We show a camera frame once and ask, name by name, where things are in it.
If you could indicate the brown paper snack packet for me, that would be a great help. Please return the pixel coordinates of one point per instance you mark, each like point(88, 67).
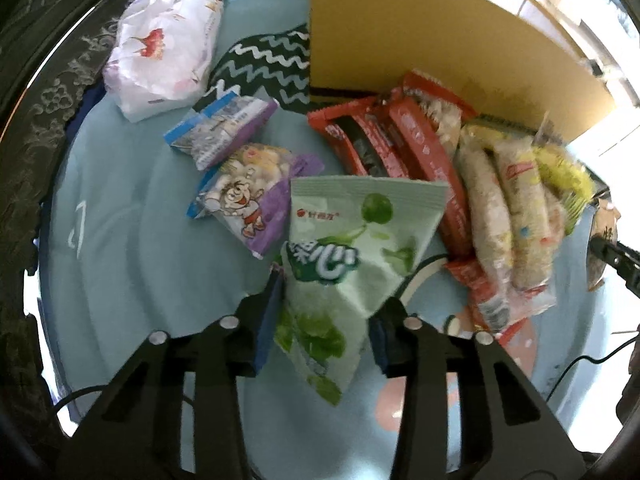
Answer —
point(602, 220)

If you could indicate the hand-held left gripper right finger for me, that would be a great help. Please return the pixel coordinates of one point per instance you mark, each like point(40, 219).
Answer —
point(381, 345)

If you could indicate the long red snack packet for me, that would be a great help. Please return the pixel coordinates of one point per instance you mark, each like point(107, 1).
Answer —
point(425, 165)

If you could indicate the yellow cardboard box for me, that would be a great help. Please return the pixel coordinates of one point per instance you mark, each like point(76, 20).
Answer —
point(425, 45)

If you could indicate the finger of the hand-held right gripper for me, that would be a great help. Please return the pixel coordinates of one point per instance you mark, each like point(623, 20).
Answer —
point(617, 257)

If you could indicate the red dark-window chocolate packet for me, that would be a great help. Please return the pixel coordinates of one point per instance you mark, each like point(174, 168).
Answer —
point(360, 145)

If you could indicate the floral tissue pack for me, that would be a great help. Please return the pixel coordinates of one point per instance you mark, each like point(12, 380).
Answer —
point(165, 45)

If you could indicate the purple cartoon snack packet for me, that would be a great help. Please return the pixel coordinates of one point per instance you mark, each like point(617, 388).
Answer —
point(250, 195)

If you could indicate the blue white snack packet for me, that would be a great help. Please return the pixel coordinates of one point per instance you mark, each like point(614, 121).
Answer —
point(225, 130)

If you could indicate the yellow green snack packet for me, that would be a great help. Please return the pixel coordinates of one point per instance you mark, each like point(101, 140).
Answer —
point(560, 170)

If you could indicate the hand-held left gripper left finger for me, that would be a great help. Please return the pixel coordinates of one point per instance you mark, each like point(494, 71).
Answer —
point(267, 325)

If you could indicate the red white snack packet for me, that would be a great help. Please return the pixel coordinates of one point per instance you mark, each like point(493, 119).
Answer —
point(482, 292)

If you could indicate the dark carved wooden furniture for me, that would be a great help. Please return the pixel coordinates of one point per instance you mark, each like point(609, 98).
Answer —
point(30, 85)

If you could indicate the pale rice stick packet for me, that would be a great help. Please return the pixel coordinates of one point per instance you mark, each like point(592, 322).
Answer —
point(525, 220)
point(485, 210)

